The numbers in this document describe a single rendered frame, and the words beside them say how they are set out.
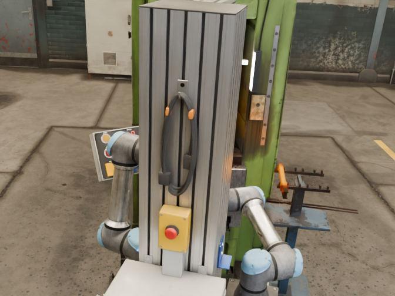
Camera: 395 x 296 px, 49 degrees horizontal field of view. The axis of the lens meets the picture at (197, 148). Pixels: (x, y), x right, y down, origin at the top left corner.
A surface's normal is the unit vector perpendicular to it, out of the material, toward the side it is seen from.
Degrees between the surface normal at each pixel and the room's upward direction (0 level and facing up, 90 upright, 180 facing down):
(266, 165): 90
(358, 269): 0
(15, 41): 90
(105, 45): 90
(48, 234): 0
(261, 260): 7
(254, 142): 90
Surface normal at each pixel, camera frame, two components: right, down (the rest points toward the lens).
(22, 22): 0.04, 0.41
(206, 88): -0.22, 0.39
